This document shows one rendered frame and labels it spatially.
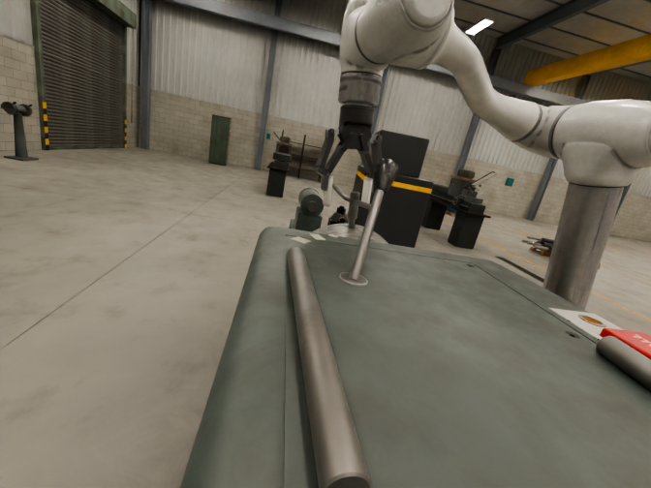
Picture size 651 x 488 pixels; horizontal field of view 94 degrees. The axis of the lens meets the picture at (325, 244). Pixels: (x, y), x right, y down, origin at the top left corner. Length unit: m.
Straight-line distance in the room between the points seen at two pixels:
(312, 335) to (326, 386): 0.05
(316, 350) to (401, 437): 0.07
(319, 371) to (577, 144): 0.82
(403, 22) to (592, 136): 0.52
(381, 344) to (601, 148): 0.72
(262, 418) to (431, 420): 0.10
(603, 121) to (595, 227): 0.23
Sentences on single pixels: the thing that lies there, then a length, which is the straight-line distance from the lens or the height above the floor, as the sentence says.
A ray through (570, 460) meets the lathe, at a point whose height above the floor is 1.25.
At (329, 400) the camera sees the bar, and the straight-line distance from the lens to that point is 0.18.
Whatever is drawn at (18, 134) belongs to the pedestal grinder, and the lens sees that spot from 9.21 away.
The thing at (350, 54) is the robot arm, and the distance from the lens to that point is 0.71.
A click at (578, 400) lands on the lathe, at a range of 0.33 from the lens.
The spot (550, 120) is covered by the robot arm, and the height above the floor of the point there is 1.57.
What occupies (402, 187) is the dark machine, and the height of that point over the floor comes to 1.06.
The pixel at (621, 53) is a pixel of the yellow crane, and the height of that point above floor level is 6.18.
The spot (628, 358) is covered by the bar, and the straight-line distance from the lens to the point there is 0.41.
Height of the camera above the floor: 1.40
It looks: 17 degrees down
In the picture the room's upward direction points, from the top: 11 degrees clockwise
